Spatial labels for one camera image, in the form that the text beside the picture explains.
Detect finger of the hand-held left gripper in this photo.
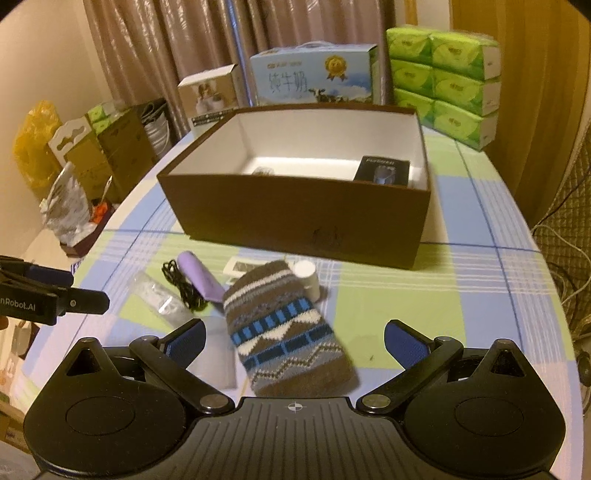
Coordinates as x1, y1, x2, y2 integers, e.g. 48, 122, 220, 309
0, 255, 75, 290
54, 286, 110, 317

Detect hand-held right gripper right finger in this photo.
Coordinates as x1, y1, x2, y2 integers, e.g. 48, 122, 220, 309
355, 318, 527, 414

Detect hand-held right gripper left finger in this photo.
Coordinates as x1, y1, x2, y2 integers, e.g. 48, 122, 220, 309
65, 318, 237, 414

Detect clear bag of cotton swabs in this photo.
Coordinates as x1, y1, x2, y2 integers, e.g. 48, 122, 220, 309
130, 271, 195, 325

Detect black cable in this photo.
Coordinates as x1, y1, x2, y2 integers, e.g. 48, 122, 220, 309
161, 258, 208, 313

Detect patterned knitted pouch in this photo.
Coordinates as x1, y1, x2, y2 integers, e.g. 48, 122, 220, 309
222, 259, 361, 398

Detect small white bottle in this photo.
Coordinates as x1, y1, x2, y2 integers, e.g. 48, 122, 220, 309
294, 260, 322, 302

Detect brown cardboard storage box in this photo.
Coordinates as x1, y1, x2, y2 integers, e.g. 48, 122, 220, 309
156, 103, 433, 271

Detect white plastic bag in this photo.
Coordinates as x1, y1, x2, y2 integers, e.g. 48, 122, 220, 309
39, 161, 89, 241

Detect small white card packet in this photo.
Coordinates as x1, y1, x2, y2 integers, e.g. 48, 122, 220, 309
223, 257, 265, 290

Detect cardboard box with white hanger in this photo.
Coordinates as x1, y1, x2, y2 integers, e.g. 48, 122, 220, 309
47, 115, 115, 205

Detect yellow plastic bag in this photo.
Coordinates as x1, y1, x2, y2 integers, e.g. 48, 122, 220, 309
12, 102, 64, 191

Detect green tissue box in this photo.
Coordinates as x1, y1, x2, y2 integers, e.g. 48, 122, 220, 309
87, 102, 122, 133

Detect black shaver box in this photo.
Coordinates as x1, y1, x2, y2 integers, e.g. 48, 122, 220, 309
354, 155, 411, 189

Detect silver metal pot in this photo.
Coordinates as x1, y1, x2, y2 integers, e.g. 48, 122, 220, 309
140, 98, 175, 158

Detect quilted brown cushion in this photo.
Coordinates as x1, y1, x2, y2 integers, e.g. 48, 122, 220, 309
530, 152, 591, 324

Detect small white photo box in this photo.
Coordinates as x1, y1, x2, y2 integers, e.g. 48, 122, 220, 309
177, 64, 241, 128

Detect beige curtain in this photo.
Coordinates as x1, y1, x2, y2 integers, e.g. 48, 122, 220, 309
82, 0, 419, 136

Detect stack of green tissue packs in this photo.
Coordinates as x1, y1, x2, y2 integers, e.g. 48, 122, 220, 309
385, 25, 502, 152

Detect blue milk carton box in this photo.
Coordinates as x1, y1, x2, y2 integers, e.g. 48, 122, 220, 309
250, 40, 380, 108

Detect wooden door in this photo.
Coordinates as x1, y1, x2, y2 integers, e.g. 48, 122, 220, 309
451, 0, 588, 223

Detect white cables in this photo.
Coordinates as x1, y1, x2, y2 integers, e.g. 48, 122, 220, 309
531, 220, 591, 370

